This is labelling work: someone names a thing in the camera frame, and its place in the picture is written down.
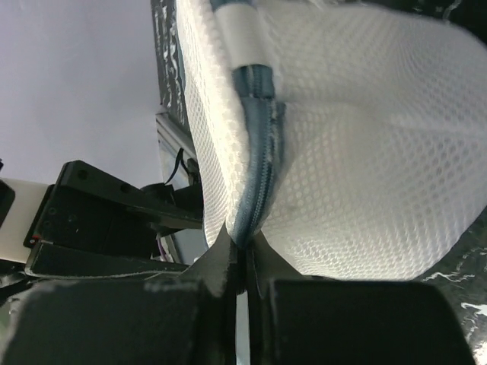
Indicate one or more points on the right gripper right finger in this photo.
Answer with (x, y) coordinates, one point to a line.
(297, 319)

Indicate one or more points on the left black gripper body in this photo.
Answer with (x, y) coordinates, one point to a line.
(92, 225)

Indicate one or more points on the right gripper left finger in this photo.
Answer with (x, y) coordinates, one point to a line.
(189, 319)

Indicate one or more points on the white mesh laundry bag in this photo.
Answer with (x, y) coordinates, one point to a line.
(352, 136)

